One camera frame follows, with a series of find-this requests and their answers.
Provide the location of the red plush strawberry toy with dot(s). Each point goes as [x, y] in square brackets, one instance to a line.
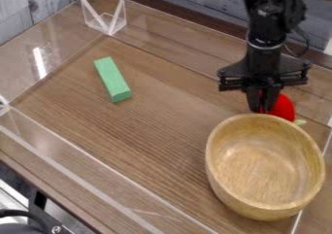
[285, 109]

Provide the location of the green rectangular block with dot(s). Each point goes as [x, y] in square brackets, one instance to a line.
[113, 79]

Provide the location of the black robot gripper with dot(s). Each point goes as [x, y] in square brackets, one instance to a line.
[263, 67]

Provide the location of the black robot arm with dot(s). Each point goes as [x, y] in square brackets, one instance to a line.
[274, 18]

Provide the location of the black table frame bracket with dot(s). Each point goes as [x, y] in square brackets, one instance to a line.
[51, 226]

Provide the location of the wooden bowl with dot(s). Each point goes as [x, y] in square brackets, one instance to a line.
[265, 166]

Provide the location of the clear acrylic corner bracket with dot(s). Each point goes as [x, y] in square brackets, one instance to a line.
[106, 23]

